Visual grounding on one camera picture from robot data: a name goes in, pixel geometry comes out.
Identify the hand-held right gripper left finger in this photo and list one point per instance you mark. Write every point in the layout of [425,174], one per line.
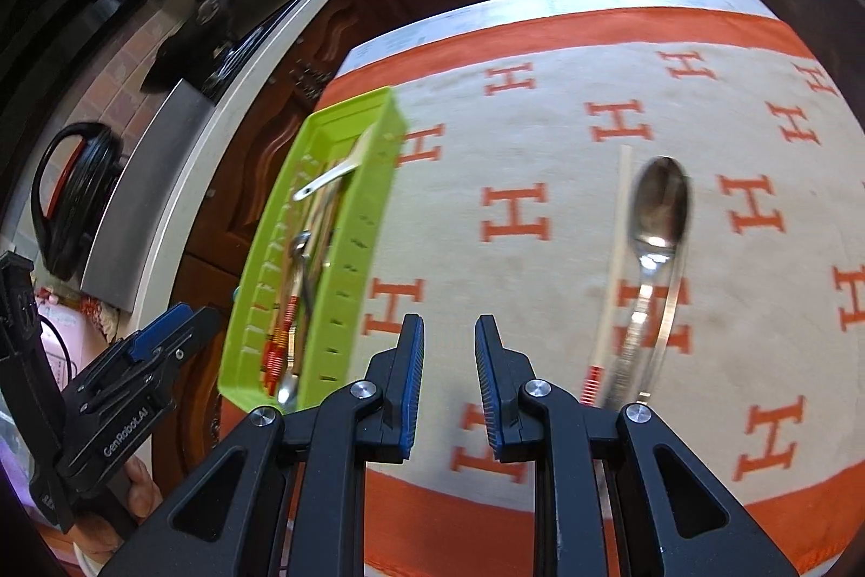
[412,388]

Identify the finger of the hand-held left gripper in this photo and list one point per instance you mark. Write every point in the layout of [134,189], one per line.
[196,333]
[162,327]

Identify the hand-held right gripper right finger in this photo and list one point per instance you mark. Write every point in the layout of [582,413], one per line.
[488,388]

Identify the metal fork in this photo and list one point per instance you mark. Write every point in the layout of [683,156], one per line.
[301,246]

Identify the green plastic utensil tray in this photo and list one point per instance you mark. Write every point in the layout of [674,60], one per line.
[351,252]

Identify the bundle of wooden chopsticks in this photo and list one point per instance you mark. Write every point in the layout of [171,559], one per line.
[611,252]

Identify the white ceramic spoon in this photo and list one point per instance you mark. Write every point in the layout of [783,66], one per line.
[328,179]

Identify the large metal spoon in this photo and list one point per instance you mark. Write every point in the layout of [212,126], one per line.
[659,205]

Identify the person's left hand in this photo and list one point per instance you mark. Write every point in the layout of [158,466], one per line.
[145,486]

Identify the orange and beige printed blanket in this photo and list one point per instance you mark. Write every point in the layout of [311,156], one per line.
[540,279]

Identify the white kitchen countertop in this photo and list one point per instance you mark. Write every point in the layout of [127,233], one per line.
[270,43]

